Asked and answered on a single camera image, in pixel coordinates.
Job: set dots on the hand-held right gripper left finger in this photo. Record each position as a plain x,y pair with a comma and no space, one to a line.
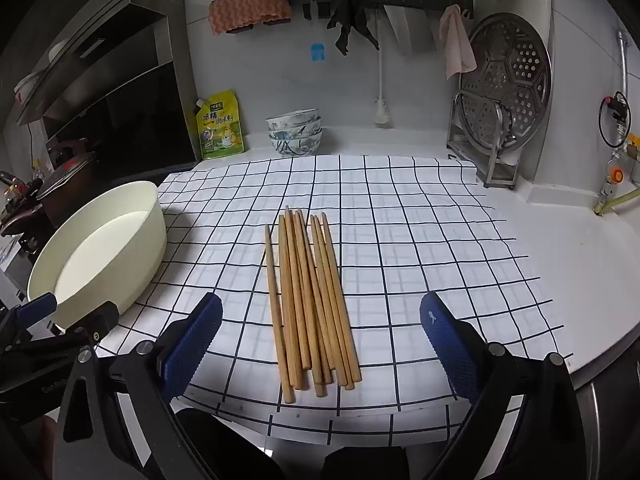
192,345

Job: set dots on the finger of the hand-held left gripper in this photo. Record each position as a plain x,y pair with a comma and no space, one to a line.
37,307
102,317

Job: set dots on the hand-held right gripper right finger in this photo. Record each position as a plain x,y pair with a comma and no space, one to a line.
450,345

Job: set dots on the white round basin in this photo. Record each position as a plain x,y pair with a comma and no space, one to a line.
100,245

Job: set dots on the pile of wooden chopsticks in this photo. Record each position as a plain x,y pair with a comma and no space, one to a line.
300,310

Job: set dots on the white black-checked cloth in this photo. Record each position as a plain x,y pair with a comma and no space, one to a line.
425,240

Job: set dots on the brown pot with lid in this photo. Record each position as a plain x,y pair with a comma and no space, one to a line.
65,180

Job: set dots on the cluster of condiment bottles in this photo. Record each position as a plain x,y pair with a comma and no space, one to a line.
36,170

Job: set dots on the steel plate rack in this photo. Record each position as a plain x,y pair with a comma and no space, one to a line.
492,160

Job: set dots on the black range hood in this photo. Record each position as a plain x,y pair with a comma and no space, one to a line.
125,110

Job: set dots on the yellow seasoning pouch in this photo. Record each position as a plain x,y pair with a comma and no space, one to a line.
220,130

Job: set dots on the white dish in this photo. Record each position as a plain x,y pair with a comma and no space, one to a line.
27,87

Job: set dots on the blue floral ceramic bowl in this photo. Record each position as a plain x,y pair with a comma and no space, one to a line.
292,119
295,147
295,135

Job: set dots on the gas valve with yellow pipe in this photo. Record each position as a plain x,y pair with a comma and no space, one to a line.
612,175

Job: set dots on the perforated steel steamer plate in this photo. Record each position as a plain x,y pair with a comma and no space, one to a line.
515,75

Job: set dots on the pink hanging towel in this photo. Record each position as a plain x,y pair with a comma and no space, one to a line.
457,45

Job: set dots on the steel cleaver blade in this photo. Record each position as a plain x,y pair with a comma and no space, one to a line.
415,30

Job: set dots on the black hanging rag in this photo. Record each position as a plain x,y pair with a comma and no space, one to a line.
350,22

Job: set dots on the orange wavy dishcloth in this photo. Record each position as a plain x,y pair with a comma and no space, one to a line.
245,10

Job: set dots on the blue wall hook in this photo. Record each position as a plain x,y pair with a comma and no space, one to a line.
318,52

